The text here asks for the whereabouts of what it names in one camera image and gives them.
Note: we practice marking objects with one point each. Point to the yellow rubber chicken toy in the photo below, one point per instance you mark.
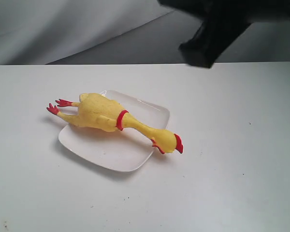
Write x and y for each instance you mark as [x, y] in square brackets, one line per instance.
[94, 110]

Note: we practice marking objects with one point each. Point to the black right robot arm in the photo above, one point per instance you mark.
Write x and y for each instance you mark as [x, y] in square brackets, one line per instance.
[223, 21]

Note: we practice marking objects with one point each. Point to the white square plate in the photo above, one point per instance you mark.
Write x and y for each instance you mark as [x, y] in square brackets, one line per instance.
[122, 151]

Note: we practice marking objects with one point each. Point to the grey backdrop cloth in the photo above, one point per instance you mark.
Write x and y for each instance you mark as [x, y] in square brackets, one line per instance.
[119, 32]

